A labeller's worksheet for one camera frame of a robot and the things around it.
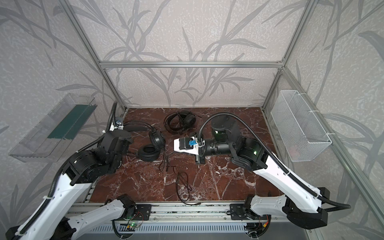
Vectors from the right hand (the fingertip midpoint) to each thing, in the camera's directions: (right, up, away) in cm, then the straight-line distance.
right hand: (177, 140), depth 51 cm
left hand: (-27, +2, +12) cm, 30 cm away
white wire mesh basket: (+51, -1, +11) cm, 52 cm away
